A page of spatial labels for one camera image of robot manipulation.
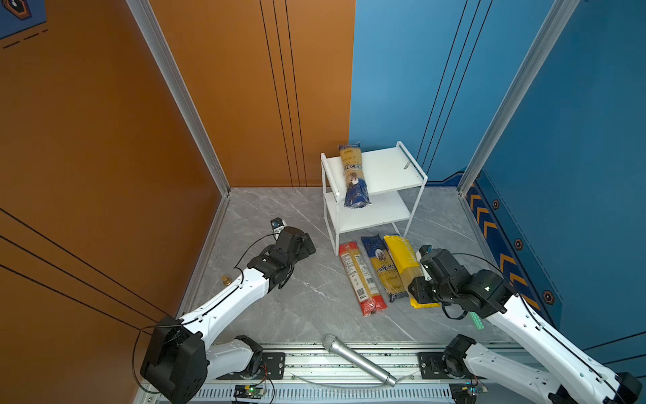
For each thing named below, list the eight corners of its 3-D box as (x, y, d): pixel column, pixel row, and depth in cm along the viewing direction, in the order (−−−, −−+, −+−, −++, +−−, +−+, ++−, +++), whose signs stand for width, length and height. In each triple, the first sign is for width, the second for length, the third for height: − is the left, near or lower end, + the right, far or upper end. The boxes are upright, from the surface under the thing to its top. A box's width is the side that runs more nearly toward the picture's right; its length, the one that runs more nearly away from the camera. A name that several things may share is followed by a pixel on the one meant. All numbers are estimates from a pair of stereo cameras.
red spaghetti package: (365, 317, 84) (365, 314, 82) (337, 249, 101) (337, 245, 99) (387, 308, 86) (389, 305, 83) (356, 243, 103) (357, 239, 100)
